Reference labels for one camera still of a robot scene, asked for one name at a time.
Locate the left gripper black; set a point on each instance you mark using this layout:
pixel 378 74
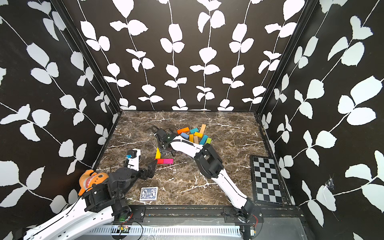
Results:
pixel 151 171

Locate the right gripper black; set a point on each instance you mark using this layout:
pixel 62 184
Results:
pixel 161 145

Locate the yellow long block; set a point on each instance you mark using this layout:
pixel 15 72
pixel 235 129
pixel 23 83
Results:
pixel 158 154

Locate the magenta block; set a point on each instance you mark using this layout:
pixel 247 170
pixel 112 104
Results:
pixel 168 161

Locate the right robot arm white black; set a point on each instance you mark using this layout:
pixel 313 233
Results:
pixel 210 165

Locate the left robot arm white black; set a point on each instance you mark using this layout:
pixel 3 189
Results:
pixel 102 201

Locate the light blue short block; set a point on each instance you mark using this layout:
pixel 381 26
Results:
pixel 185 136

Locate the orange long block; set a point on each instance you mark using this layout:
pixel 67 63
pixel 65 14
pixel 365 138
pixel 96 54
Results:
pixel 183 130

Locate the teal short block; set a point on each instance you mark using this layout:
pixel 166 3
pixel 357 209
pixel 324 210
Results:
pixel 192 131

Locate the amber short block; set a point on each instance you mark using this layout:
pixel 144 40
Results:
pixel 199 135

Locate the cyan long block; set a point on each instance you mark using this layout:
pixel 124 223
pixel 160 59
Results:
pixel 204 140

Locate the natural wood long block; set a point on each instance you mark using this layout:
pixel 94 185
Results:
pixel 203 128

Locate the orange plush toy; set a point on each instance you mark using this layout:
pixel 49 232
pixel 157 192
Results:
pixel 90 178

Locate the black white checkerboard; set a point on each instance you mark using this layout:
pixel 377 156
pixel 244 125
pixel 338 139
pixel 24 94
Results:
pixel 265 179

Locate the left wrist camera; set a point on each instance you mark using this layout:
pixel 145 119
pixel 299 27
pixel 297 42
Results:
pixel 132 159

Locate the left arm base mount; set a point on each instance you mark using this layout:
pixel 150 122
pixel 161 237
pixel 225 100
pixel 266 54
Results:
pixel 133 213

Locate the white perforated rail strip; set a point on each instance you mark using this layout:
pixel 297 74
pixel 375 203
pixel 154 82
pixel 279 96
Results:
pixel 136 230

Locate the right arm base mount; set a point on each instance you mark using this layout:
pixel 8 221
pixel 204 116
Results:
pixel 232 215

